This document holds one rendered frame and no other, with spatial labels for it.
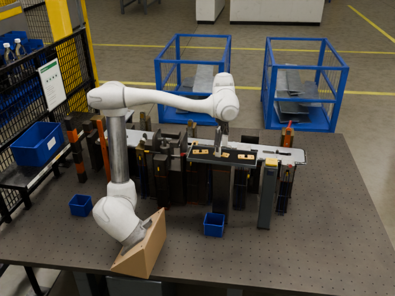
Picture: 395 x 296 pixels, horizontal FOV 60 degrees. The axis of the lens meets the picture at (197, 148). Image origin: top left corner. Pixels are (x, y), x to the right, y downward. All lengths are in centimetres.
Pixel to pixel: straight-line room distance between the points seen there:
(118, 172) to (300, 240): 108
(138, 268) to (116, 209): 31
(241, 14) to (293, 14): 133
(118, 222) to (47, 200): 80
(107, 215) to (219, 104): 79
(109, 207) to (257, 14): 862
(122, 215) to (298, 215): 107
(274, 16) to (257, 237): 838
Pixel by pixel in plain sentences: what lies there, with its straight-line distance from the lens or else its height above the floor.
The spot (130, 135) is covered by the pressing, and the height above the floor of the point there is 100.
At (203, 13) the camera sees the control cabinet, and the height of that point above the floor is 29.
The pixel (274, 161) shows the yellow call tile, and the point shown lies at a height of 116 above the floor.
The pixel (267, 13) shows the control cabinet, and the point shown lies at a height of 31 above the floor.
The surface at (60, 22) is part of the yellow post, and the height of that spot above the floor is 164.
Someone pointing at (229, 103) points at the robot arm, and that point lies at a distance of 147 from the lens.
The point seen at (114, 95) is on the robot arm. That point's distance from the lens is 166.
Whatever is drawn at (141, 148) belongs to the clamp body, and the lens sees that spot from 212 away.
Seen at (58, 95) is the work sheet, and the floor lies 121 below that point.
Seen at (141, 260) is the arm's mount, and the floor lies 84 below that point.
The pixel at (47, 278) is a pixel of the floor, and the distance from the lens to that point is 296.
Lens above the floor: 219
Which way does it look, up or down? 32 degrees down
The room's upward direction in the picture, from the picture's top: 1 degrees counter-clockwise
